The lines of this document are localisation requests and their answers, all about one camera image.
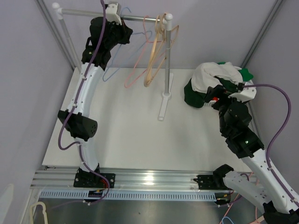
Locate beige hanger on floor right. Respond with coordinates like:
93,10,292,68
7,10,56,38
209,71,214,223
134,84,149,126
250,216,265,224

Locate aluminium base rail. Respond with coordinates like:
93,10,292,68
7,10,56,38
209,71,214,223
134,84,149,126
30,167,212,191

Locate dark green t shirt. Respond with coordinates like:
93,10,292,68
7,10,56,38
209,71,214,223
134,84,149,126
184,61,245,109

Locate beige plastic hanger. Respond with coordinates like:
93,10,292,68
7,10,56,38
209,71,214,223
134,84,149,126
152,22,176,75
144,13,179,87

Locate blue wire hanger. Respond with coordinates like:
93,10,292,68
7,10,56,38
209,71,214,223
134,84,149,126
102,6,152,82

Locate purple cable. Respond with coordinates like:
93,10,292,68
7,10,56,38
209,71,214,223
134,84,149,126
240,83,299,208
57,0,110,206

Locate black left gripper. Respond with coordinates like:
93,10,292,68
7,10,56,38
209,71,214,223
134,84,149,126
105,18,133,50

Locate pink wire hanger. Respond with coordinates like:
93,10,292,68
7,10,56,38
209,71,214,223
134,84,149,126
123,15,164,89

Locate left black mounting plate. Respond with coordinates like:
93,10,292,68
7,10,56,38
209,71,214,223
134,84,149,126
73,173,116,189

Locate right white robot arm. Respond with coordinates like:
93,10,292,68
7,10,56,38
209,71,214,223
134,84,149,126
204,83,299,224

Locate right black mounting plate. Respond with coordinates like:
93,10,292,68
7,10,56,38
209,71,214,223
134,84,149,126
193,175,227,190

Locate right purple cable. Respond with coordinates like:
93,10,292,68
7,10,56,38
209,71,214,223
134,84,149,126
240,83,299,208

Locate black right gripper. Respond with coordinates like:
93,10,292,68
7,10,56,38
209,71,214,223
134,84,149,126
203,85,247,134

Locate beige hanger on floor left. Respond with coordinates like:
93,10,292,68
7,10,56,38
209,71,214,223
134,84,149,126
28,202,49,224

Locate white plastic basket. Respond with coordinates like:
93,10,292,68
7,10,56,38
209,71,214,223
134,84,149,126
238,68,254,83

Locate black mounting plate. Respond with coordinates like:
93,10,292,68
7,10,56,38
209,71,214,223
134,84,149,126
73,173,116,189
193,175,227,190

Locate silver clothes rack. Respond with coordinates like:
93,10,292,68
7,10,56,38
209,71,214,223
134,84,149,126
52,2,173,121

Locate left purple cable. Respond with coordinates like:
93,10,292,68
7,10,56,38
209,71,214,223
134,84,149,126
57,0,110,206

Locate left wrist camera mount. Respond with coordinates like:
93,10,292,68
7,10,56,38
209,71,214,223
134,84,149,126
105,1,122,25

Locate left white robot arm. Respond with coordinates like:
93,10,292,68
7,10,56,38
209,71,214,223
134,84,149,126
58,17,133,187

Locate beige hanger on floor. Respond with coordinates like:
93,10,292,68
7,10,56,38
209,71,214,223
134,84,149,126
250,216,265,224
28,202,49,224

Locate white slotted cable duct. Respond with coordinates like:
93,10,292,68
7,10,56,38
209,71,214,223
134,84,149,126
40,189,216,202

